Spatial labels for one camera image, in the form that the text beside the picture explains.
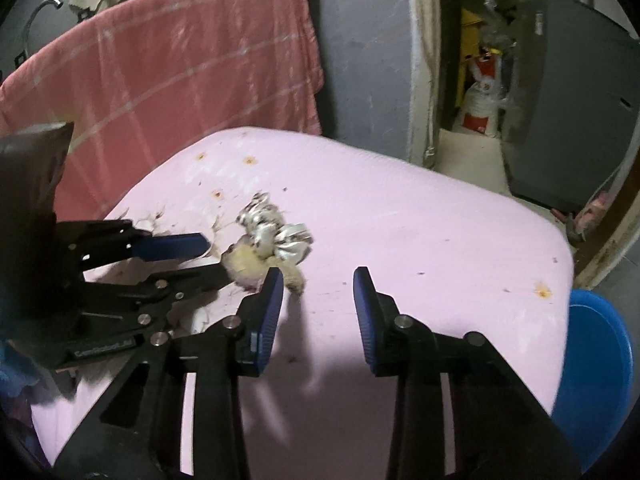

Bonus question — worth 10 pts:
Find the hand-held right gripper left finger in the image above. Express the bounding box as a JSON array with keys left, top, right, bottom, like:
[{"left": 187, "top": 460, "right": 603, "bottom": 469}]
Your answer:
[{"left": 55, "top": 267, "right": 285, "bottom": 480}]

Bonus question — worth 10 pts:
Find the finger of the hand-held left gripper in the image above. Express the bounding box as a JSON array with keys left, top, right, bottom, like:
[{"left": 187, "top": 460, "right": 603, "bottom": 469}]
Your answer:
[
  {"left": 81, "top": 261, "right": 232, "bottom": 332},
  {"left": 57, "top": 219, "right": 212, "bottom": 274}
]

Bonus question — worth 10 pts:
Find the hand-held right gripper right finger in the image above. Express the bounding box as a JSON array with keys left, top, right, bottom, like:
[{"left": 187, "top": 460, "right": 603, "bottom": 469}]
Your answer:
[{"left": 353, "top": 267, "right": 584, "bottom": 480}]

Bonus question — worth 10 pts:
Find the tan lump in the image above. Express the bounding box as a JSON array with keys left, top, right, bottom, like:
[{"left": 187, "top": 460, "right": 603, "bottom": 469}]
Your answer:
[{"left": 221, "top": 241, "right": 307, "bottom": 297}]

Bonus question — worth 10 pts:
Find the silver foil wrapper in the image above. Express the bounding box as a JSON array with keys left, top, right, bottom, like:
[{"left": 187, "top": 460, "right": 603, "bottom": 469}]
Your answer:
[{"left": 236, "top": 191, "right": 314, "bottom": 266}]

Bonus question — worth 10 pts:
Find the blue plastic bucket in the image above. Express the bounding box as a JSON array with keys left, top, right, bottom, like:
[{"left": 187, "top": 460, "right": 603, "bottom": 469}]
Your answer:
[{"left": 549, "top": 289, "right": 635, "bottom": 473}]

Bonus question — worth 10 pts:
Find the pink bed sheet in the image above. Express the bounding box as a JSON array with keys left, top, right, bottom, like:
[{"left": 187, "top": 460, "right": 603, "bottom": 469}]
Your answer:
[{"left": 30, "top": 127, "right": 576, "bottom": 479}]

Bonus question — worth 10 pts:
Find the pink striped towel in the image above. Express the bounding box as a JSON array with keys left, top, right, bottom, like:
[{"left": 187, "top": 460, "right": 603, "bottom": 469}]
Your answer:
[{"left": 0, "top": 0, "right": 323, "bottom": 221}]

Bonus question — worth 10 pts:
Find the white and red sack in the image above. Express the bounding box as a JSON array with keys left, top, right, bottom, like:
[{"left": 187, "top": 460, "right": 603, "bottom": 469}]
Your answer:
[{"left": 451, "top": 54, "right": 504, "bottom": 139}]

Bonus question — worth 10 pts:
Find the pink cloth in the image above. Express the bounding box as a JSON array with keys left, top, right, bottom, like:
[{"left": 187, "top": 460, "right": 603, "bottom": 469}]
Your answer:
[{"left": 574, "top": 194, "right": 612, "bottom": 237}]

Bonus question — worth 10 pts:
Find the grey cabinet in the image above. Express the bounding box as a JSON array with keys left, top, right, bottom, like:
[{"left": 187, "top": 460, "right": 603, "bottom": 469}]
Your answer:
[{"left": 501, "top": 0, "right": 640, "bottom": 215}]

